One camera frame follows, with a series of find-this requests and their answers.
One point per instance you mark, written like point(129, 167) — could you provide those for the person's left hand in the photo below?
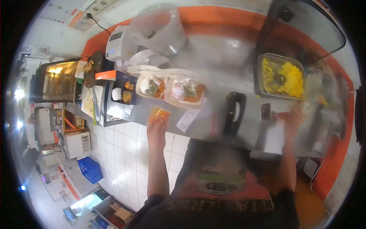
point(156, 132)

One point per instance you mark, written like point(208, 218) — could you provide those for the person's right hand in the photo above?
point(291, 120)

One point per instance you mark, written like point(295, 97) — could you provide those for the small orange sauce packet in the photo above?
point(159, 114)

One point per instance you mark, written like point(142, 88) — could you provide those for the small dark card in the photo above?
point(266, 111)

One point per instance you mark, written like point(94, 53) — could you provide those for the white paper receipt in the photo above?
point(189, 116)

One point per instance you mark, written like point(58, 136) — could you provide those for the clear tub of yellow rice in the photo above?
point(282, 77)

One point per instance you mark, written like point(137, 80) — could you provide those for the white food container with meal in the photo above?
point(186, 92)
point(151, 86)

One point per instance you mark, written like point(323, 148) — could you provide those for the dark compartment tray with food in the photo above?
point(123, 92)

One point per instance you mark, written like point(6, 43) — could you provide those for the black handheld device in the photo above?
point(235, 113)

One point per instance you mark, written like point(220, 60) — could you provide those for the orange and blue box lid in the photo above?
point(114, 75)

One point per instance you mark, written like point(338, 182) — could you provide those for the white cutting board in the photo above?
point(91, 100)

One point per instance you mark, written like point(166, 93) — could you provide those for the blue plastic crate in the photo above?
point(90, 169)

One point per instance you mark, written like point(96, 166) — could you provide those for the white microwave oven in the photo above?
point(76, 144)

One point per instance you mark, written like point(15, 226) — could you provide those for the person's body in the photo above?
point(217, 189)

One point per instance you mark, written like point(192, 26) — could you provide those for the black plate with fried food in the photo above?
point(93, 70)

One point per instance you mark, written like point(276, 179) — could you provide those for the white receipt printer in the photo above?
point(117, 43)

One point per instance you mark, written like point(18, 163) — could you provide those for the clear plastic bag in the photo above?
point(159, 31)

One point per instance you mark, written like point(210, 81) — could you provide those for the lit food display warmer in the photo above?
point(56, 81)

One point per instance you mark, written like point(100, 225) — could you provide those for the white wall power strip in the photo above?
point(98, 6)

